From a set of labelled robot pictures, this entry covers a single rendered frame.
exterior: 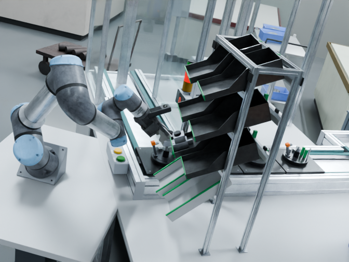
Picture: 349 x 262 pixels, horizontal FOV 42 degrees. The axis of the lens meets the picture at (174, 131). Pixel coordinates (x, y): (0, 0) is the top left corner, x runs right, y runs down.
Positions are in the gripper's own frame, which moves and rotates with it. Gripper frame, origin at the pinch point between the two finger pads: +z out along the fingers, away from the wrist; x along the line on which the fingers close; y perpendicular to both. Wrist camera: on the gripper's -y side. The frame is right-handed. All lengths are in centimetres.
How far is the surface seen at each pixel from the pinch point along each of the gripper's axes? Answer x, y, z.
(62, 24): -491, 73, 54
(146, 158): -0.8, 16.8, 1.7
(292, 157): 1, -38, 60
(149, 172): 10.8, 17.5, 0.9
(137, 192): 16.9, 26.8, 0.7
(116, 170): 2.0, 30.0, -6.2
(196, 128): 39.3, -14.6, -21.3
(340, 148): -15, -65, 95
